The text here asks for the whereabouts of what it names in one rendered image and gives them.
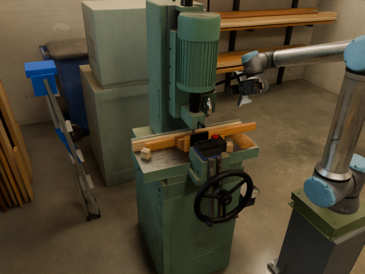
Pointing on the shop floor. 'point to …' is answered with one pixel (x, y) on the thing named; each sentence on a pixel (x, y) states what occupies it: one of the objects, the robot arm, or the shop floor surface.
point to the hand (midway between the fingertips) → (234, 89)
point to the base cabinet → (183, 231)
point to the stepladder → (61, 125)
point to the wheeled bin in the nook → (70, 80)
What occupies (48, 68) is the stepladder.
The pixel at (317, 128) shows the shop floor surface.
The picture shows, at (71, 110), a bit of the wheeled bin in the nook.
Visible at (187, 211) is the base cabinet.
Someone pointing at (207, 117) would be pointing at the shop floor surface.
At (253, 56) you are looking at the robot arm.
